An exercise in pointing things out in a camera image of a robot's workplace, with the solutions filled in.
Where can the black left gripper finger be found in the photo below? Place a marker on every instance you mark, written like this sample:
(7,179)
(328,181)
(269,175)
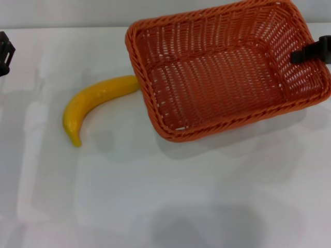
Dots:
(5,53)

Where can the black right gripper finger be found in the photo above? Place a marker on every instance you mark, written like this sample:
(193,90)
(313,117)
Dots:
(313,53)

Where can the orange woven plastic basket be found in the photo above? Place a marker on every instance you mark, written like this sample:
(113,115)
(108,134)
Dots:
(214,85)

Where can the yellow banana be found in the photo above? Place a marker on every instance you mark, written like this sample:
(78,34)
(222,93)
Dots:
(85,100)

